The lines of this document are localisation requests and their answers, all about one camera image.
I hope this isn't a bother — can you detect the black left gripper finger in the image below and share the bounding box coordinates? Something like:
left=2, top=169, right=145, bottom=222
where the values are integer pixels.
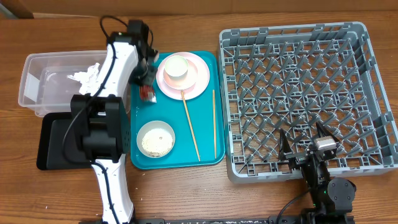
left=143, top=65, right=157, bottom=86
left=130, top=60, right=148, bottom=85

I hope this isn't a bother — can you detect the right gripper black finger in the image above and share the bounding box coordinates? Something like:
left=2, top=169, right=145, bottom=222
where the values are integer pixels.
left=315, top=121, right=339, bottom=144
left=278, top=129, right=293, bottom=161

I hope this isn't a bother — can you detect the red snack wrapper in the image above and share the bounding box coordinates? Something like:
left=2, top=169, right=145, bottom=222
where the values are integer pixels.
left=139, top=85, right=157, bottom=103

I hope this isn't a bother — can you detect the wooden chopstick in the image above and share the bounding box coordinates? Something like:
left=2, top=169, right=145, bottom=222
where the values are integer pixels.
left=180, top=91, right=201, bottom=161
left=212, top=90, right=217, bottom=159

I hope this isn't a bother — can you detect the white napkin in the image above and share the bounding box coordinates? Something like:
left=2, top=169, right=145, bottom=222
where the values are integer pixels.
left=67, top=63, right=100, bottom=95

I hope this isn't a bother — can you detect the grey bowl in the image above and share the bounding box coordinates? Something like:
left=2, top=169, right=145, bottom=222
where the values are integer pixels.
left=136, top=121, right=175, bottom=158

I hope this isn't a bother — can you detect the white rice pile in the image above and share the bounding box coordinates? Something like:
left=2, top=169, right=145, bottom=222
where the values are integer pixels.
left=141, top=128, right=174, bottom=157

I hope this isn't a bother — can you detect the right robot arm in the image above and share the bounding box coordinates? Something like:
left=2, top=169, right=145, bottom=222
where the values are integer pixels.
left=275, top=121, right=356, bottom=223

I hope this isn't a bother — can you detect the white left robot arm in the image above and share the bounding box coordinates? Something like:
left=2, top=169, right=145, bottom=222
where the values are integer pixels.
left=67, top=20, right=159, bottom=223

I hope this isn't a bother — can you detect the cream cup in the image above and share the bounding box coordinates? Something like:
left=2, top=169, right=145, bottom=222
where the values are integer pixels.
left=165, top=55, right=188, bottom=78

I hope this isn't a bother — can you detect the white plate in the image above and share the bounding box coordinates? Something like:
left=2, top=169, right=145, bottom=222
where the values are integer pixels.
left=156, top=52, right=210, bottom=100

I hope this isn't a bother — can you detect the pink bowl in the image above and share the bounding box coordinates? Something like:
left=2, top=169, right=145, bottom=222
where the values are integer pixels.
left=164, top=59, right=198, bottom=90

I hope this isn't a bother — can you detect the grey dish rack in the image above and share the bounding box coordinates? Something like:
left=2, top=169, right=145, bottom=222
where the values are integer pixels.
left=218, top=22, right=397, bottom=184

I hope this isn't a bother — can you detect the teal serving tray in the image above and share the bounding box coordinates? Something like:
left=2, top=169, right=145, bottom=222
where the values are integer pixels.
left=130, top=51, right=226, bottom=170

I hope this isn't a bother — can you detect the clear plastic bin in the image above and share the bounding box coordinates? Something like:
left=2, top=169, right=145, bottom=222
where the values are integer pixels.
left=18, top=50, right=106, bottom=117

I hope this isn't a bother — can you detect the black plastic tray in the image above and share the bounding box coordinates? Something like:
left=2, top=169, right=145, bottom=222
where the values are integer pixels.
left=36, top=112, right=91, bottom=170

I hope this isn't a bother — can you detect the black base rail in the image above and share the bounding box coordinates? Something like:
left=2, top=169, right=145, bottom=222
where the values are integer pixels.
left=79, top=215, right=355, bottom=224

